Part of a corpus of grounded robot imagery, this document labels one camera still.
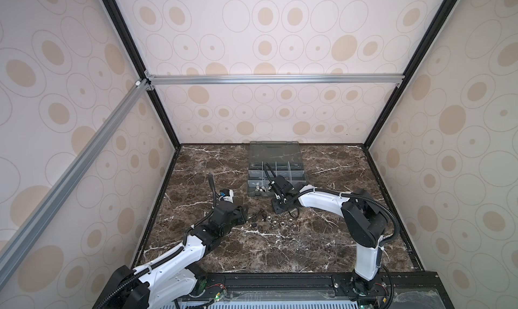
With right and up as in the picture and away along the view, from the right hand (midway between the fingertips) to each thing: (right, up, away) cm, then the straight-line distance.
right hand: (283, 204), depth 95 cm
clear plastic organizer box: (+3, +22, +19) cm, 29 cm away
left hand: (-15, +1, -12) cm, 19 cm away
